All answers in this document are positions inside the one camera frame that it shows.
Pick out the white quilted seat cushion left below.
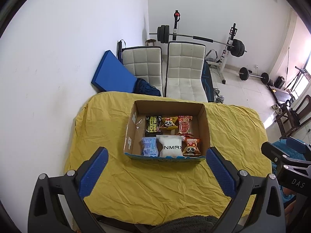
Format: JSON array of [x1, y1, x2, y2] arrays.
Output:
[[122, 46, 163, 96]]

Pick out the orange panda snack bag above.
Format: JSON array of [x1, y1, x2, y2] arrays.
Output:
[[182, 137, 201, 156]]

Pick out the black shoe wipes pack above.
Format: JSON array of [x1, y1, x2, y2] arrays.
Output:
[[145, 115, 162, 137]]

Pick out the barbell on rack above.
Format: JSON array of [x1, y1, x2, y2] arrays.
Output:
[[150, 23, 247, 57]]

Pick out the yellow snack bag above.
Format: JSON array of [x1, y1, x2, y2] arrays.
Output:
[[160, 116, 178, 130]]

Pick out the teal blue cloth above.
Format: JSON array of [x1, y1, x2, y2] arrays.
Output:
[[272, 137, 310, 168]]

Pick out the chrome dumbbell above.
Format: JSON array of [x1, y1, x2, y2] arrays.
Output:
[[213, 88, 225, 104]]

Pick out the blue tissue pack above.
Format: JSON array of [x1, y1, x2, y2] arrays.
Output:
[[141, 137, 159, 157]]

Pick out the blue foam mat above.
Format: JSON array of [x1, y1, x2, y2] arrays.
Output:
[[91, 50, 137, 93]]

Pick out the red floral snack bag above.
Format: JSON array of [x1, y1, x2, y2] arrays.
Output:
[[178, 116, 192, 136]]

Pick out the white weight rack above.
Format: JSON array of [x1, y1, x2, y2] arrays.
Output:
[[205, 23, 237, 84]]

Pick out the white NMAX pillow pack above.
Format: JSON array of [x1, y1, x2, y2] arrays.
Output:
[[156, 135, 183, 158]]

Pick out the white quilted seat cushion right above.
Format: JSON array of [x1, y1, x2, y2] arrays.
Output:
[[164, 41, 208, 102]]

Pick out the white quilted seat cushion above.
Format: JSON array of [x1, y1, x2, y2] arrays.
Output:
[[122, 46, 163, 96], [164, 41, 208, 102]]

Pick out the dark blue cloth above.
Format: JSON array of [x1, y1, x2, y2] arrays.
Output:
[[133, 78, 161, 97]]

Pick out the cardboard box blue print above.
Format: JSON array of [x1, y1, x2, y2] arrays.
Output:
[[123, 100, 210, 162]]

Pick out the floor barbell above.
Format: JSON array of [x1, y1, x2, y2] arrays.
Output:
[[238, 67, 270, 85]]

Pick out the dark wooden chair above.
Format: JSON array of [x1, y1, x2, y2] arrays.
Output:
[[275, 95, 310, 139]]

